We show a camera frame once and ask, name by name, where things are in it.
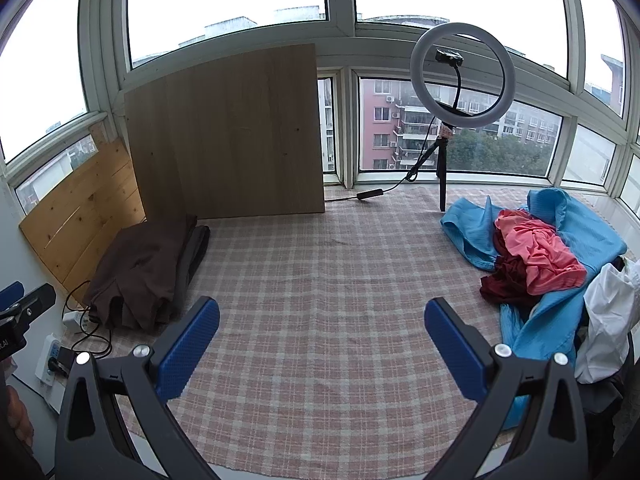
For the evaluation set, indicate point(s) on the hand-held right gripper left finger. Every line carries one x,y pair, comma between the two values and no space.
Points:
192,345

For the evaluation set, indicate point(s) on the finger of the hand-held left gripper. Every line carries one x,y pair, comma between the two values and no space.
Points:
12,294
32,307

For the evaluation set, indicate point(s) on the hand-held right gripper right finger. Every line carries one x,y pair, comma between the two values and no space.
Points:
452,350

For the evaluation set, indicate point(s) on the pink T-shirt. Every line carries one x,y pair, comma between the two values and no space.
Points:
540,255

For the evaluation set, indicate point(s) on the person's left hand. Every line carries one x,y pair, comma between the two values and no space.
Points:
17,412

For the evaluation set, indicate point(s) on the white power strip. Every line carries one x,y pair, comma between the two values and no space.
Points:
46,345

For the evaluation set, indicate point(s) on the white charger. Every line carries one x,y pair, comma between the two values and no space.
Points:
72,321

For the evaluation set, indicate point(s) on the black charger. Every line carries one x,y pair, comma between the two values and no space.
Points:
62,360

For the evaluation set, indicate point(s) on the dark red garment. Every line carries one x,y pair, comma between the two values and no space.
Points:
505,280

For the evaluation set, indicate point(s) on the brown cloth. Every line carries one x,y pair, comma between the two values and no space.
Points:
140,270

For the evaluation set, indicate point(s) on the pine wood panel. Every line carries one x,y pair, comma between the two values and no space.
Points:
85,210

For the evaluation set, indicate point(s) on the pink plaid blanket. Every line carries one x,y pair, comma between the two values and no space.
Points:
325,285

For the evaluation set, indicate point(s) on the dark grey garment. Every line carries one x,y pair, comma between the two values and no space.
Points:
600,395

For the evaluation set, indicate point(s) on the white garment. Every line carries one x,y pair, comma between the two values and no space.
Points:
607,320

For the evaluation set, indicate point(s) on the black tripod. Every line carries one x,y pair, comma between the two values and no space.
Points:
442,180

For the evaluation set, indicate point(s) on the blue garment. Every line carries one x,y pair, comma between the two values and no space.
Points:
590,230

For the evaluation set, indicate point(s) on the light wooden board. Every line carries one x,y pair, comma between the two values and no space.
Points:
225,130

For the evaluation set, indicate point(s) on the black phone holder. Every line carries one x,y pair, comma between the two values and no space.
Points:
447,56

